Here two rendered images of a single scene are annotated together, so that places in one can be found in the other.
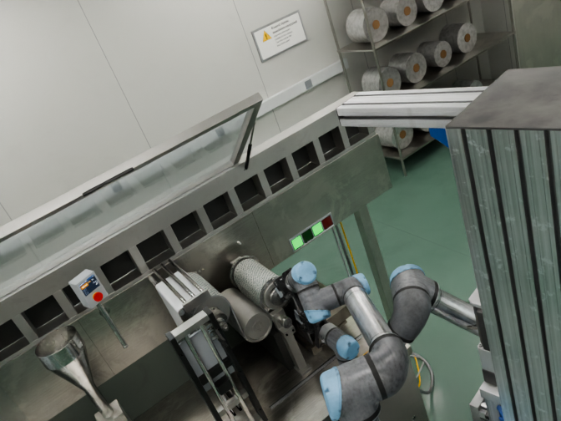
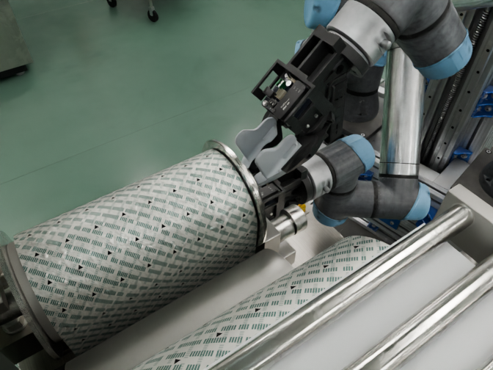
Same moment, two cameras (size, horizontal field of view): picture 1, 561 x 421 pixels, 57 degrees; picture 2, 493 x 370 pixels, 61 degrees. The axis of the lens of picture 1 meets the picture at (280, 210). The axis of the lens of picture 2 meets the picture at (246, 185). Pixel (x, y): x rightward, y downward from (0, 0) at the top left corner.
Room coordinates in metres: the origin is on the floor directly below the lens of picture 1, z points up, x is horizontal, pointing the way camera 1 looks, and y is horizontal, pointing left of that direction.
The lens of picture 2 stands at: (1.68, 0.48, 1.65)
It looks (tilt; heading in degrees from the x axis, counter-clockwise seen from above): 47 degrees down; 259
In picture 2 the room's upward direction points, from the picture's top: straight up
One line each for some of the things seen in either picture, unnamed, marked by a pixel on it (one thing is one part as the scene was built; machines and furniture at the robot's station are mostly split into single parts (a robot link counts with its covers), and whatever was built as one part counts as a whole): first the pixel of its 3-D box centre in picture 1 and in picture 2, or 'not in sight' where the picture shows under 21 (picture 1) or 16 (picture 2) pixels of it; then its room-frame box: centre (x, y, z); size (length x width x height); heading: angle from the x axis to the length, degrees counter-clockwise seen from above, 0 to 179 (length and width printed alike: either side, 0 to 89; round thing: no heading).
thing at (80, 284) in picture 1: (89, 289); not in sight; (1.45, 0.64, 1.66); 0.07 x 0.07 x 0.10; 42
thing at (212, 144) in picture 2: (276, 294); (232, 194); (1.64, 0.13, 1.25); 0.15 x 0.01 x 0.15; 113
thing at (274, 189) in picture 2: (315, 322); (271, 194); (1.56, 0.03, 1.12); 0.12 x 0.08 x 0.09; 23
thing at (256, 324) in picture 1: (243, 313); (199, 347); (1.70, 0.29, 1.17); 0.26 x 0.12 x 0.12; 23
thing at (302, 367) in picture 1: (291, 342); (268, 277); (1.58, 0.15, 1.05); 0.06 x 0.05 x 0.31; 23
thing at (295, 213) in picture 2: (286, 322); (293, 219); (1.55, 0.13, 1.18); 0.04 x 0.02 x 0.04; 113
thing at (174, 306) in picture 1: (194, 342); not in sight; (1.65, 0.50, 1.17); 0.34 x 0.05 x 0.54; 23
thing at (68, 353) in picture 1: (60, 347); not in sight; (1.45, 0.83, 1.50); 0.14 x 0.14 x 0.06
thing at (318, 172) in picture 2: (328, 334); (309, 179); (1.48, 0.00, 1.11); 0.08 x 0.05 x 0.08; 113
